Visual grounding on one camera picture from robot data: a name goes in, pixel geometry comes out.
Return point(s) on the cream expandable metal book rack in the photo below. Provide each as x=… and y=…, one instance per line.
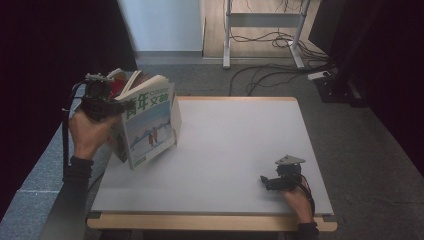
x=176, y=123

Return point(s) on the dark blue illustrated magazine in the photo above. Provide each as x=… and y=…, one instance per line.
x=131, y=83

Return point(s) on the grey metal desk frame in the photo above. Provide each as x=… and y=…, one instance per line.
x=263, y=20

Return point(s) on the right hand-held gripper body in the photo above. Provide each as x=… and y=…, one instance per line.
x=288, y=174

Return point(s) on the red illustrated magazine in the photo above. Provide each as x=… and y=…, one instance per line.
x=142, y=79

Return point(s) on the dark curtain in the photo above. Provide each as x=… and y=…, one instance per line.
x=393, y=66
x=50, y=50

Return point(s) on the white book green print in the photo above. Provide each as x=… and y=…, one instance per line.
x=150, y=126

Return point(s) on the black stand with base plate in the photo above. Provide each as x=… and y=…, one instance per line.
x=336, y=86

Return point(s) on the person's left hand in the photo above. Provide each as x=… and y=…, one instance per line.
x=88, y=136

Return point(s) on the person's right hand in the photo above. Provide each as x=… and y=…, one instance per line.
x=296, y=205

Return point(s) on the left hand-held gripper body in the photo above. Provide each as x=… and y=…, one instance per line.
x=98, y=100

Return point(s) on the white power strip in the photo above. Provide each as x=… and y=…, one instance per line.
x=318, y=75

